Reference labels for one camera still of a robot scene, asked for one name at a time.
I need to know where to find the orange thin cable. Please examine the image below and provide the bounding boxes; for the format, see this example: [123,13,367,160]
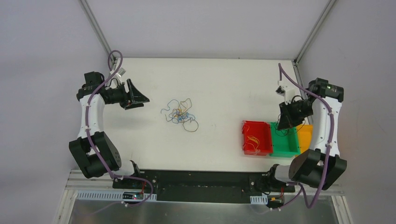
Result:
[246,134,261,154]

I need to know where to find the brown thin cable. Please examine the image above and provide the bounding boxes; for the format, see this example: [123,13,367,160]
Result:
[165,108,199,133]

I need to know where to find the yellow thin cable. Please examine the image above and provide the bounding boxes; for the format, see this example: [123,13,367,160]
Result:
[171,98,193,121]

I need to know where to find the blue thin cable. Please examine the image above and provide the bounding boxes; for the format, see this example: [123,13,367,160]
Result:
[160,98,196,125]

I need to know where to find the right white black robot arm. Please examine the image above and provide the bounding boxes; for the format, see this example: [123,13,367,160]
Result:
[264,78,347,191]

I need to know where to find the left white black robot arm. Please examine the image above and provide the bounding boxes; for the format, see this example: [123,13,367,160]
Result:
[69,71,150,189]

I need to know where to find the yellow plastic bin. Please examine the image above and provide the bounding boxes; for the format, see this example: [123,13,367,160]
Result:
[296,125,313,154]

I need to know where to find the green plastic bin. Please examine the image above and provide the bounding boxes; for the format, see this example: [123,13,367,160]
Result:
[270,122,300,158]

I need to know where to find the red plastic bin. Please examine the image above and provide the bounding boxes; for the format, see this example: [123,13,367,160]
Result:
[242,120,273,156]

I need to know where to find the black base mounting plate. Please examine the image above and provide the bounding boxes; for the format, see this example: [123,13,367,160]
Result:
[113,169,295,203]

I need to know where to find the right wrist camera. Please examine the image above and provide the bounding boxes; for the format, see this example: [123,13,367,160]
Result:
[276,80,297,105]

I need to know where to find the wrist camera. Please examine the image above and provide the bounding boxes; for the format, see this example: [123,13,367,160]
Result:
[110,65,126,79]
[276,80,297,105]

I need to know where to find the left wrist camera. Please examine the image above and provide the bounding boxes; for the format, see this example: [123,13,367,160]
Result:
[110,65,126,79]

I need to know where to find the aluminium frame rail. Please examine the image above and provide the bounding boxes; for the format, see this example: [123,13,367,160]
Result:
[65,169,345,196]

